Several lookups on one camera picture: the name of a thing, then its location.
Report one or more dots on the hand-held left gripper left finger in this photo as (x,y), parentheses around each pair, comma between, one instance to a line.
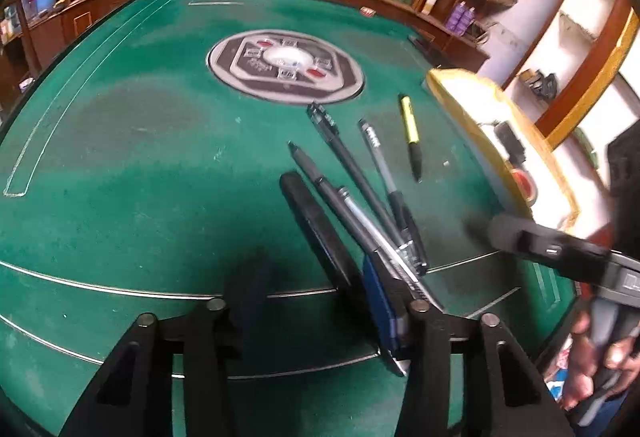
(250,297)

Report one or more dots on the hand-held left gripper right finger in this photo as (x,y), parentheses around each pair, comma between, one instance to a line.
(380,307)

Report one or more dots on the clear plastic pen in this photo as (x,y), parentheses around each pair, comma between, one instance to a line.
(360,217)

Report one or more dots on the black marker purple caps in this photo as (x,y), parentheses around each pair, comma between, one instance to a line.
(320,227)

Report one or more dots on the thin black pen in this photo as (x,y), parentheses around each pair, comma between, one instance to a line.
(310,167)

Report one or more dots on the grey pen black grip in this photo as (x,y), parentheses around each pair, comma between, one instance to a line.
(380,162)

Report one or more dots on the clear black gel pen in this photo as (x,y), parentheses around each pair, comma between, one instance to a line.
(335,137)

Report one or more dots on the yellow-taped white box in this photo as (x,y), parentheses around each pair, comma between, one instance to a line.
(465,92)

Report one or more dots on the yellow pen black grip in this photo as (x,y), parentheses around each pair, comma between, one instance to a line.
(410,127)

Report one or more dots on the person's right hand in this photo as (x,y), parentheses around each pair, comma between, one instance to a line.
(585,367)

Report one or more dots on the black bag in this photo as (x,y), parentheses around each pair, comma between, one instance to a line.
(542,84)

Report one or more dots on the low wooden cabinet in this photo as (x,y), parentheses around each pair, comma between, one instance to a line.
(465,49)

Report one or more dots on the round table control panel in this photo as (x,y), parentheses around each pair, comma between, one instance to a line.
(250,67)

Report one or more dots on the wooden shelf cabinet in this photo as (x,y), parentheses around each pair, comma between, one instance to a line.
(50,32)

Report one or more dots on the white wall shelf unit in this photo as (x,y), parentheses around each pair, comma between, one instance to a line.
(575,32)

